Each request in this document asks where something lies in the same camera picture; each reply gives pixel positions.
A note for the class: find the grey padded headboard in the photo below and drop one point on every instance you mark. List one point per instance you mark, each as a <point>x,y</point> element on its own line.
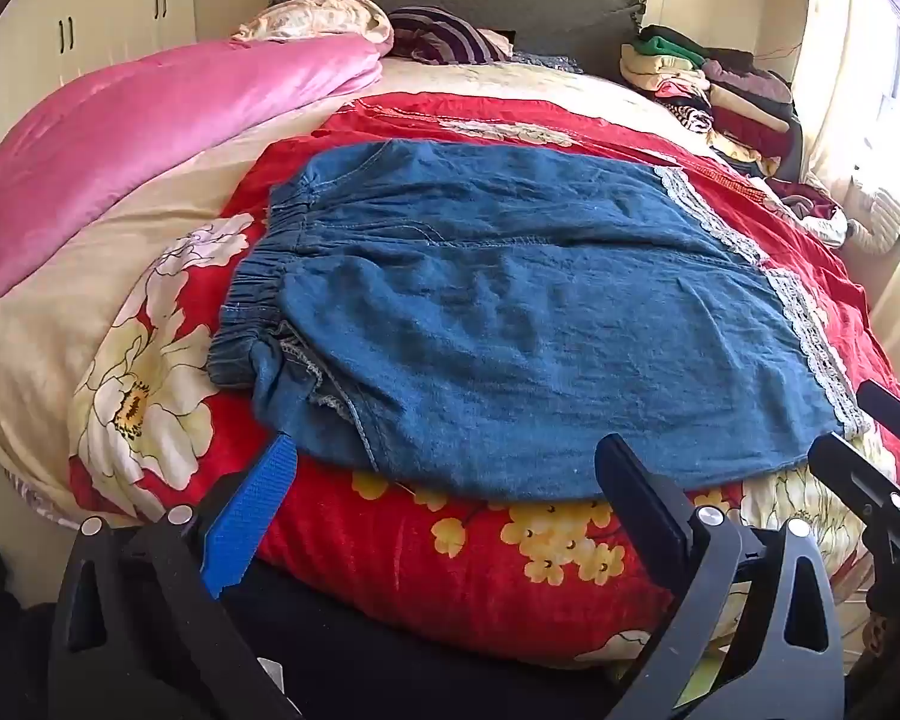
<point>540,0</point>

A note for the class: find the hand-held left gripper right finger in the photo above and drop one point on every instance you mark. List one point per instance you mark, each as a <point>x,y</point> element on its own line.
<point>649,499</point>

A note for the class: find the purple striped pillow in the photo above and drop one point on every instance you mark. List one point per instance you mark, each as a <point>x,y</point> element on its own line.
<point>442,34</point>

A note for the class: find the pile of folded clothes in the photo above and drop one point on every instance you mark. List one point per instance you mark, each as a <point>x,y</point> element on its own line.
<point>720,90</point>

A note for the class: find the white and red cloth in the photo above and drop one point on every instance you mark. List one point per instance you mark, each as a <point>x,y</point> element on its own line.
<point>821,225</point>

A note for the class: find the cream wardrobe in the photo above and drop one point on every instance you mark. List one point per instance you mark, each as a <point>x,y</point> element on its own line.
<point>105,0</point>

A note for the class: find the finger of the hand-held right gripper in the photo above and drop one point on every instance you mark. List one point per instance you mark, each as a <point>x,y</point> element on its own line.
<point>851,476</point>
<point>896,414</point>

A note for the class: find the pink quilt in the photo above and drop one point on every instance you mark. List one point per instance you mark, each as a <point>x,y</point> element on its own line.
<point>157,127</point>

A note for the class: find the cream floral quilt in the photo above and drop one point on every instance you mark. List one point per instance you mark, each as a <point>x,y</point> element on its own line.
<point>307,15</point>

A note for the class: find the cream curtain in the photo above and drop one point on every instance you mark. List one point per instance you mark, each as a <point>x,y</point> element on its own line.
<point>832,90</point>

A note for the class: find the red floral blanket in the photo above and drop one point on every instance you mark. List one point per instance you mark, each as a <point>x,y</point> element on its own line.
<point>457,562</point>

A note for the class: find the grey patterned pillow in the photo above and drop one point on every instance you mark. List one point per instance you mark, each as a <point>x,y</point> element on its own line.
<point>544,61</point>

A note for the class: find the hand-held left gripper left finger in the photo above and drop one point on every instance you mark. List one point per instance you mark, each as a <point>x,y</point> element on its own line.
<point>253,514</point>

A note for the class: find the cream bed cover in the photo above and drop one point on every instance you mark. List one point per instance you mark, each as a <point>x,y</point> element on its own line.
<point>45,330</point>

